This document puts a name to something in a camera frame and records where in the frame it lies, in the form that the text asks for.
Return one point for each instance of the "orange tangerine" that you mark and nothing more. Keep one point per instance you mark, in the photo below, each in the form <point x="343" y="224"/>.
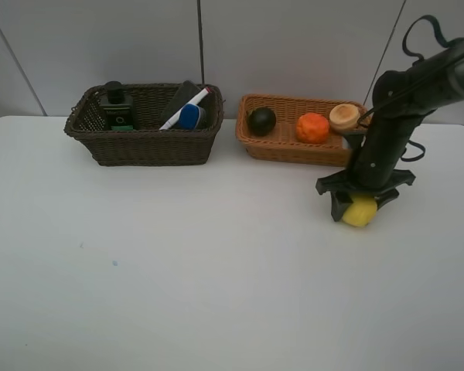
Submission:
<point x="312" y="128"/>

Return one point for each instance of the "orange wicker basket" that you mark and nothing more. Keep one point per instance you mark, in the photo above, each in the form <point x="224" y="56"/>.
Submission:
<point x="281" y="144"/>

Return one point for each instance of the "dark brown wicker basket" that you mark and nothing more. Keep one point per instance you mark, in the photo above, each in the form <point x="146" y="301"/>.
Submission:
<point x="148" y="145"/>

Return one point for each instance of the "dark mangosteen fruit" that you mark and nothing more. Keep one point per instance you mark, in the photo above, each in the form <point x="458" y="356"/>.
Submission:
<point x="261" y="121"/>

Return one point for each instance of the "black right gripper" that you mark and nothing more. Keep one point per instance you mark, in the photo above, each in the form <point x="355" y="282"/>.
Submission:
<point x="371" y="169"/>

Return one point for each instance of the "black felt board eraser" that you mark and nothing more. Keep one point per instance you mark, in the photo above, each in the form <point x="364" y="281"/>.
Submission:
<point x="186" y="91"/>

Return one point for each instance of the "yellow lemon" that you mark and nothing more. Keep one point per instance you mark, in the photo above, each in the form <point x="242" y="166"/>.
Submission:
<point x="361" y="211"/>

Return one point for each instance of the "dark green square bottle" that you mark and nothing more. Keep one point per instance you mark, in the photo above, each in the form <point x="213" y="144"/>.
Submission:
<point x="118" y="107"/>

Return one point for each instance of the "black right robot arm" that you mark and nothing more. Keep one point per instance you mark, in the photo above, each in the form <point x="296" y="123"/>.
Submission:
<point x="402" y="100"/>

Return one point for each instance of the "white marker pink caps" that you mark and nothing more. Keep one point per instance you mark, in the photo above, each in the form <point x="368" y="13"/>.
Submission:
<point x="192" y="102"/>

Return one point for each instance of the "white bottle blue cap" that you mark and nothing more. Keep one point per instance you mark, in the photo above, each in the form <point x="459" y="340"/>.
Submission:
<point x="192" y="117"/>

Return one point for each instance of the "orange-red bread bun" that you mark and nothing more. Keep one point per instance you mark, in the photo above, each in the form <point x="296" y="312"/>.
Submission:
<point x="344" y="117"/>

